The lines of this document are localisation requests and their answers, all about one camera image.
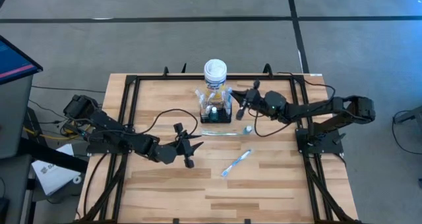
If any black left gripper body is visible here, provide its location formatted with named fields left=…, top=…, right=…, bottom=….
left=150, top=122, right=196, bottom=170

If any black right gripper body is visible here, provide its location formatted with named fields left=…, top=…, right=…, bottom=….
left=235, top=80, right=289, bottom=123

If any blue white toothbrush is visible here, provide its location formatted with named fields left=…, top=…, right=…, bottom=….
left=222, top=86, right=233, bottom=115
left=220, top=148, right=253, bottom=179

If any purple white toothbrush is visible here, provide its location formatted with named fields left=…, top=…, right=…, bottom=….
left=206, top=91, right=217, bottom=115

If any white Lysol wipes canister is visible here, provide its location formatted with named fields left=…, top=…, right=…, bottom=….
left=203, top=59, right=228, bottom=99

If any white paper booklet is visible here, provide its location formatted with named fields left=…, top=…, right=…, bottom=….
left=32, top=144, right=82, bottom=196

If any black desk beam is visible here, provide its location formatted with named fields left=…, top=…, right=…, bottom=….
left=16, top=136, right=88, bottom=174

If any grey stand leg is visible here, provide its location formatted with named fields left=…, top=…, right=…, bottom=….
left=392, top=104, right=422, bottom=126

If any blue screen monitor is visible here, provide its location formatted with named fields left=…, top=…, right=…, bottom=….
left=0, top=35, right=44, bottom=86

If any black wire caddy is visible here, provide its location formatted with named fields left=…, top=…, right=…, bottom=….
left=200, top=98, right=233, bottom=125

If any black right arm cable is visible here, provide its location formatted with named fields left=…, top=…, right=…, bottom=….
left=253, top=110, right=296, bottom=138

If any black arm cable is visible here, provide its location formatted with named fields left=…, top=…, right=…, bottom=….
left=253, top=110, right=296, bottom=138
left=130, top=108, right=199, bottom=138

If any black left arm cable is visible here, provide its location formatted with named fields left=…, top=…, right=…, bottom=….
left=130, top=108, right=199, bottom=138

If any black aluminium table frame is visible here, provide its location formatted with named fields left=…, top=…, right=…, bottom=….
left=77, top=63, right=362, bottom=224

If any yellow cable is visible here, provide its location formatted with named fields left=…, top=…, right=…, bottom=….
left=22, top=123, right=90, bottom=141

